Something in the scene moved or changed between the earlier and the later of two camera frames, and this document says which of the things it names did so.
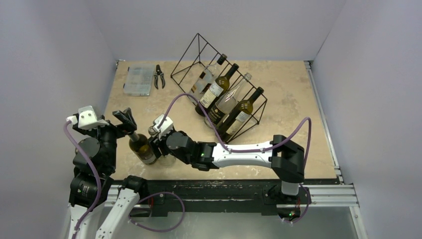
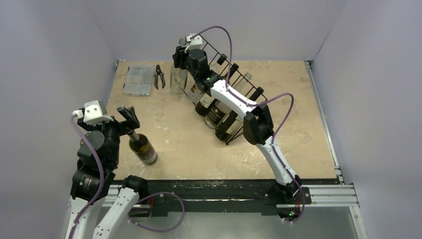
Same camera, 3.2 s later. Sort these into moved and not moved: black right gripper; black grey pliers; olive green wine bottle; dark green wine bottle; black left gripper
Moved: black right gripper
Not moved: black grey pliers; dark green wine bottle; black left gripper; olive green wine bottle
